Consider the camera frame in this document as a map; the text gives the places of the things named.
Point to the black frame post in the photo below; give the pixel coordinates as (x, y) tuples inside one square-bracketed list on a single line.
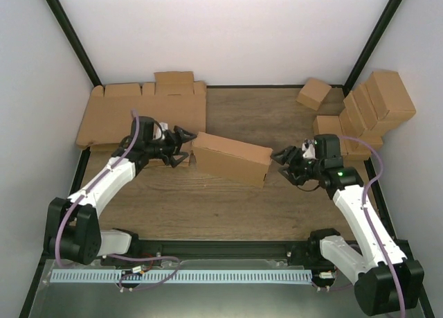
[(375, 36), (71, 36)]

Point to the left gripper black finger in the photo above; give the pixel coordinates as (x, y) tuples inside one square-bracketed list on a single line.
[(181, 136), (175, 156)]

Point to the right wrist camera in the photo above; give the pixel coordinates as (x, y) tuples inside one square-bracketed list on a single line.
[(308, 149)]

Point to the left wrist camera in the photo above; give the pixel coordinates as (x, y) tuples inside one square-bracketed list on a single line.
[(160, 130)]

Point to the large folded cardboard box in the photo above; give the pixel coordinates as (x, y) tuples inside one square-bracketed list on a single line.
[(391, 101)]

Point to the left black frame post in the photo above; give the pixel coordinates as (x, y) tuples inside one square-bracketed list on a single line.
[(71, 36)]

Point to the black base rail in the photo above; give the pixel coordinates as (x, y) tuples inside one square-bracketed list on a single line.
[(296, 253)]

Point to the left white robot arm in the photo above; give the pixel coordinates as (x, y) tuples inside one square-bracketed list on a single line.
[(72, 224)]

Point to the small folded cardboard box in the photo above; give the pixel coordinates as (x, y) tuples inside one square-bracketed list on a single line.
[(313, 93)]

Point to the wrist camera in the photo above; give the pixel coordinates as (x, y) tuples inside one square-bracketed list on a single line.
[(160, 130), (308, 149)]

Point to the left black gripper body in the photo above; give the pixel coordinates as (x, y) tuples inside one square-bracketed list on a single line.
[(166, 149)]

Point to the light blue slotted cable duct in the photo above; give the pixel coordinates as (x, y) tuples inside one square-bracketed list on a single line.
[(296, 277)]

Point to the row of folded boxes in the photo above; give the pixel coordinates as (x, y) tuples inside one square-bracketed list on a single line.
[(358, 119)]

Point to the folded box on table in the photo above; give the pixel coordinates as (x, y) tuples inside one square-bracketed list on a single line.
[(328, 125)]

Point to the right black frame post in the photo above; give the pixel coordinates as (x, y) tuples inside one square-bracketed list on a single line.
[(375, 36)]

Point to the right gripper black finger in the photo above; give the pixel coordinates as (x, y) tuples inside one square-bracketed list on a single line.
[(285, 156), (290, 175)]

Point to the stack of flat cardboard blanks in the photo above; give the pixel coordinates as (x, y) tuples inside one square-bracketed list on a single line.
[(175, 98)]

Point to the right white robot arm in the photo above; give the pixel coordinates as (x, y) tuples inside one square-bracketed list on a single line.
[(384, 279)]

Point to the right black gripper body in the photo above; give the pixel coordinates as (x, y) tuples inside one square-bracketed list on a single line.
[(310, 169)]

